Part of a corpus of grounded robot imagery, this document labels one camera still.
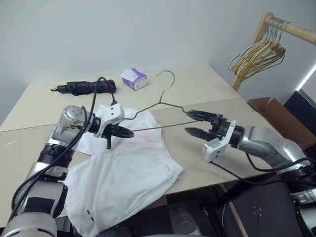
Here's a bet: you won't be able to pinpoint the white shorts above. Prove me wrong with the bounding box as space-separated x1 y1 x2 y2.
64 103 185 235

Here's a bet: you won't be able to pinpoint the yellow wire hanger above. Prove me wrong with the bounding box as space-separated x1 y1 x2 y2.
232 21 282 77

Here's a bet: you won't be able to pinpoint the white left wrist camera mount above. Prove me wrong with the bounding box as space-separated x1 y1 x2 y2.
95 103 125 138

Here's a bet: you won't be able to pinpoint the bunch of hanging wire hangers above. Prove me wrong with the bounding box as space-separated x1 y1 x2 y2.
237 22 287 82

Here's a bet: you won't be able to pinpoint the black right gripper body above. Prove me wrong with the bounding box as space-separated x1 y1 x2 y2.
206 113 232 142

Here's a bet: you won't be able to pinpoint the white wire hanger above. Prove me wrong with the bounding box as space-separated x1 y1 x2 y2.
227 19 275 72

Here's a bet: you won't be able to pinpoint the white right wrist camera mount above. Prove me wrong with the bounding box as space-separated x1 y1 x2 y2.
201 120 237 163

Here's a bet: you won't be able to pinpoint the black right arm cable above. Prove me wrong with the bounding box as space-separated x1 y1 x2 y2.
211 150 316 186

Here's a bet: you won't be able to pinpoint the brown cardboard box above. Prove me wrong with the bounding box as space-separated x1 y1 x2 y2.
248 97 316 150

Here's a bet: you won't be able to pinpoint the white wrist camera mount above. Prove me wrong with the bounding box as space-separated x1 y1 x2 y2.
201 120 237 163
95 103 125 138

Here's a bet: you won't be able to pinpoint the black panel with holes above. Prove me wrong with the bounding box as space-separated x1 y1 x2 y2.
217 177 307 237

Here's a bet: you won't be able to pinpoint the green wire hanger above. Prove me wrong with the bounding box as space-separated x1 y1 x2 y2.
122 70 198 133

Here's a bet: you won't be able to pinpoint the purple white tissue pack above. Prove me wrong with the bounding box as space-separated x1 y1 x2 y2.
120 68 148 91

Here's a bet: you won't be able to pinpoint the wooden clothes rack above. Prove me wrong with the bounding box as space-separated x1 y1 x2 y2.
232 11 316 91

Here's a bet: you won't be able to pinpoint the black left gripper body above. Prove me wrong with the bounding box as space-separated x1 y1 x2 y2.
101 123 121 150

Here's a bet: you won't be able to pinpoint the black case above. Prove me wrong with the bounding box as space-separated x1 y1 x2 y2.
283 90 316 136

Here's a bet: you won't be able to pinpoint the black folded umbrella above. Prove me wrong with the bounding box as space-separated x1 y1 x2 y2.
50 79 118 96

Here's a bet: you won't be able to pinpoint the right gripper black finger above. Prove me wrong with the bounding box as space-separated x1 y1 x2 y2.
186 110 217 123
185 127 211 140

